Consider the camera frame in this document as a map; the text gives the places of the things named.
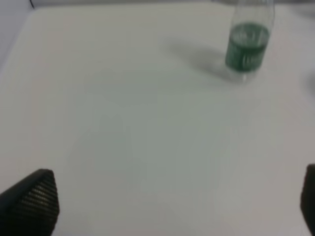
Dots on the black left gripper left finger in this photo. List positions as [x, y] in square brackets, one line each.
[31, 206]

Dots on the clear green-label water bottle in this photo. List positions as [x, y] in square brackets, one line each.
[249, 35]

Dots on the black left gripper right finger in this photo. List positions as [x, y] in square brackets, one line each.
[307, 199]

